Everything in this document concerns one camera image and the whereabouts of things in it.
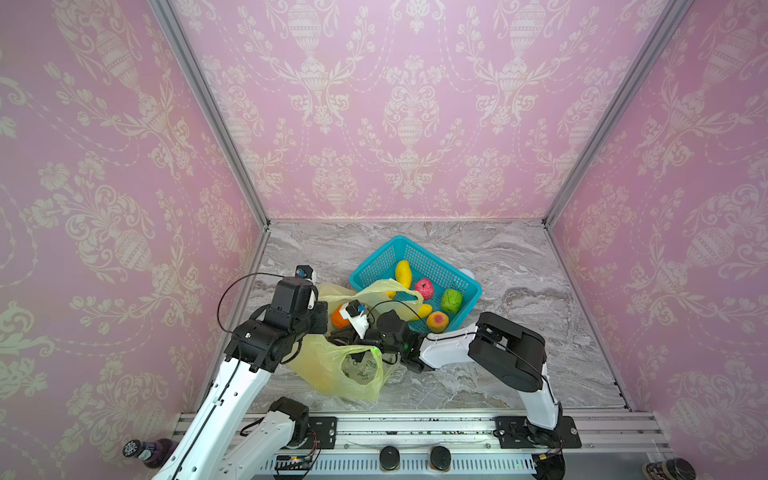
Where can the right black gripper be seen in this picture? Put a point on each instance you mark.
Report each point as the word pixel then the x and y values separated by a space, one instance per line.
pixel 372 334

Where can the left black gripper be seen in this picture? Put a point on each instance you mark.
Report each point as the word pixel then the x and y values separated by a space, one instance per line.
pixel 321 309

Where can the yellow mango fruit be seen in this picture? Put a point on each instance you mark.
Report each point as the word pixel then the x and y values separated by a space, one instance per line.
pixel 403 274
pixel 424 311

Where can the orange yellow fruit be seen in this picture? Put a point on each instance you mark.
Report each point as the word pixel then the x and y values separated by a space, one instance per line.
pixel 437 322

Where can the red fruit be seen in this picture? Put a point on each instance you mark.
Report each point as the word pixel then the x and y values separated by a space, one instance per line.
pixel 425 287

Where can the yellow plastic bag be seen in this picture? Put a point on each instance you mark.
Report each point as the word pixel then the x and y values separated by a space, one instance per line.
pixel 354 372

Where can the green fruit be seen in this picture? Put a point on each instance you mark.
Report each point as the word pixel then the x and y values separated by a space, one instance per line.
pixel 451 302

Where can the teal plastic basket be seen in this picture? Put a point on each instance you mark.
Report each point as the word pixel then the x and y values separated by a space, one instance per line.
pixel 381 265

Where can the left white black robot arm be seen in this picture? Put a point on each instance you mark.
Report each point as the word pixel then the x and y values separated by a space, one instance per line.
pixel 271 336

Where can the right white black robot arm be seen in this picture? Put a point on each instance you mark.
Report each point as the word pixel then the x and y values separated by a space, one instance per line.
pixel 515 355

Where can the white yellow tin can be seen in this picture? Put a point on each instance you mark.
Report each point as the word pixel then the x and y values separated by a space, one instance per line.
pixel 468 273

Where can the left black round knob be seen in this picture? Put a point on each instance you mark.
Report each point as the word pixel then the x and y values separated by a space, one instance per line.
pixel 389 458

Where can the black round knob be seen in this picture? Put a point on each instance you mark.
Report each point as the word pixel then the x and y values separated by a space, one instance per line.
pixel 440 458
pixel 389 458

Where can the right black round knob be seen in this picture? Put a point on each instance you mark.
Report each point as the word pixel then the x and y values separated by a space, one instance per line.
pixel 440 458

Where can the purple plastic bottle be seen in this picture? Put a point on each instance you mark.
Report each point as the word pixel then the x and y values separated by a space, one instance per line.
pixel 153 454

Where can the dark jar bottom right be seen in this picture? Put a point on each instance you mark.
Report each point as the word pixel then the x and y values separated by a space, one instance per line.
pixel 670 469

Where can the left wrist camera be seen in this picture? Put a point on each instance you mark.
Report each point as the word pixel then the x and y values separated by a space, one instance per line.
pixel 307 272

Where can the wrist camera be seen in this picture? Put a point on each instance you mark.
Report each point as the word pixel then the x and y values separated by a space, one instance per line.
pixel 307 272
pixel 356 315

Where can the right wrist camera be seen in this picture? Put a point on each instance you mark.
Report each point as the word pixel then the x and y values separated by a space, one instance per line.
pixel 356 315

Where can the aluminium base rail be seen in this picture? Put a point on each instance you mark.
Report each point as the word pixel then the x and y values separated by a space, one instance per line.
pixel 598 444

